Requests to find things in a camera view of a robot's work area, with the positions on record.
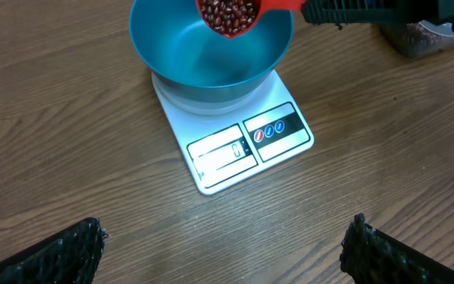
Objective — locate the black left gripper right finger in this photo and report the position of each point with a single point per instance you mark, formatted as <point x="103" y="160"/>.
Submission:
<point x="370" y="256"/>

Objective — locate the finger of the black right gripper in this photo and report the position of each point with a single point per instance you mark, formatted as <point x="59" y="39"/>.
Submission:
<point x="368" y="12"/>

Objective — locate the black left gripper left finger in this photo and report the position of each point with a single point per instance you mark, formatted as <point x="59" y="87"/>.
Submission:
<point x="70" y="256"/>

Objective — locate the red scoop blue handle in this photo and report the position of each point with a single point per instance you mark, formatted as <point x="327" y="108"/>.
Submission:
<point x="268" y="5"/>

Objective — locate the red beans in scoop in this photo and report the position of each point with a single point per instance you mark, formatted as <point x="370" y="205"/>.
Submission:
<point x="229" y="17"/>

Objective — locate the teal blue bowl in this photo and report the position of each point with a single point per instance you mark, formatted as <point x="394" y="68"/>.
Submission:
<point x="182" y="51"/>

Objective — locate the white digital kitchen scale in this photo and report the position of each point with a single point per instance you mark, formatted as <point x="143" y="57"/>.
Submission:
<point x="226" y="143"/>

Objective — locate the clear plastic container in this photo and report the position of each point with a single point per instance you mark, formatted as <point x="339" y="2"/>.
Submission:
<point x="419" y="39"/>

